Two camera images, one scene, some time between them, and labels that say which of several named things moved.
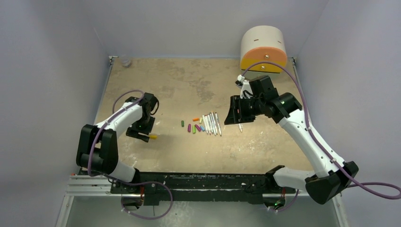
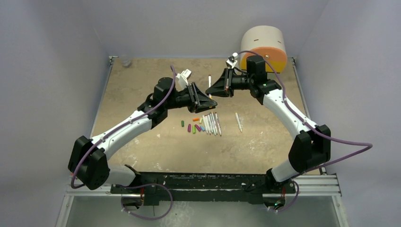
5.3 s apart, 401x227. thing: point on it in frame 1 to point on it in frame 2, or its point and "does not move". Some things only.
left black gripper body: x=143 y=126 to x=182 y=100
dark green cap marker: x=240 y=127 does not move
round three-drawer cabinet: x=263 y=43 does not move
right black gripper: x=237 y=110 to x=227 y=82
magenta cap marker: x=212 y=124 does not move
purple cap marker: x=218 y=124 does not move
